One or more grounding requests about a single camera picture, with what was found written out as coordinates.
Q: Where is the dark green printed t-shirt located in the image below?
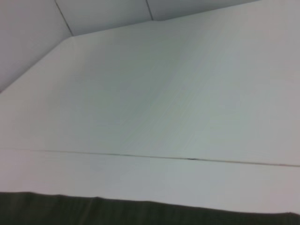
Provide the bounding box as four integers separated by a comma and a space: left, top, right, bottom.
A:
0, 191, 300, 225

